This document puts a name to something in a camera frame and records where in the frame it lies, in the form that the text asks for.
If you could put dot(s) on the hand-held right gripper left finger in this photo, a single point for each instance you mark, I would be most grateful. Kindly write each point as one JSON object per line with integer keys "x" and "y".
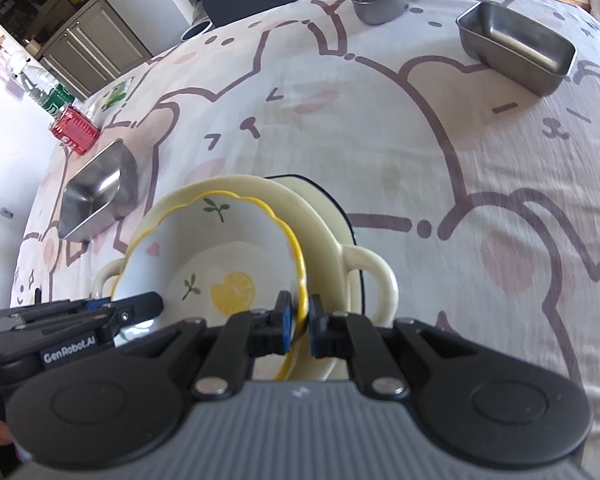
{"x": 285, "y": 325}

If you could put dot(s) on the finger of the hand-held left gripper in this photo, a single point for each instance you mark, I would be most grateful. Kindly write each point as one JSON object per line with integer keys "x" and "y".
{"x": 135, "y": 310}

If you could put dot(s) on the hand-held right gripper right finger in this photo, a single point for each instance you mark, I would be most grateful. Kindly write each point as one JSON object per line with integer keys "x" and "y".
{"x": 317, "y": 330}

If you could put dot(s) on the yellow rimmed floral bowl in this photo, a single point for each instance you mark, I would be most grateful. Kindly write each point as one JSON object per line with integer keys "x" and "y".
{"x": 220, "y": 240}

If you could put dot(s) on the white leaf print plate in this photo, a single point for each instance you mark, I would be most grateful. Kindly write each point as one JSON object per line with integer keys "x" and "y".
{"x": 337, "y": 207}

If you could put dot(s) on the stainless steel rectangular tray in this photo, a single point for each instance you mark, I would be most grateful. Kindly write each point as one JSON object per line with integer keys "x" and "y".
{"x": 520, "y": 40}
{"x": 92, "y": 195}

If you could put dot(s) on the red drink can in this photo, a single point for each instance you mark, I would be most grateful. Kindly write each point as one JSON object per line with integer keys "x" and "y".
{"x": 75, "y": 130}

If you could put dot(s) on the bear printed tablecloth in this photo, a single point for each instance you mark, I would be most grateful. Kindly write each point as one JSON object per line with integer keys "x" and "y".
{"x": 380, "y": 135}

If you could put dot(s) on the small green packet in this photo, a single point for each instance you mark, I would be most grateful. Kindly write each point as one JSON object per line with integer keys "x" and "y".
{"x": 117, "y": 94}

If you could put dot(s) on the clear plastic water bottle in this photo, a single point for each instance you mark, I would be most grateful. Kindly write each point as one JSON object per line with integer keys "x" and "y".
{"x": 50, "y": 95}

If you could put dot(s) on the grey kitchen base cabinet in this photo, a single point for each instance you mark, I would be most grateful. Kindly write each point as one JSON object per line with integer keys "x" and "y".
{"x": 95, "y": 40}

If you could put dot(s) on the grey round bin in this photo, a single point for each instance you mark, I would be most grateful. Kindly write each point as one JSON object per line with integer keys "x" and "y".
{"x": 195, "y": 32}

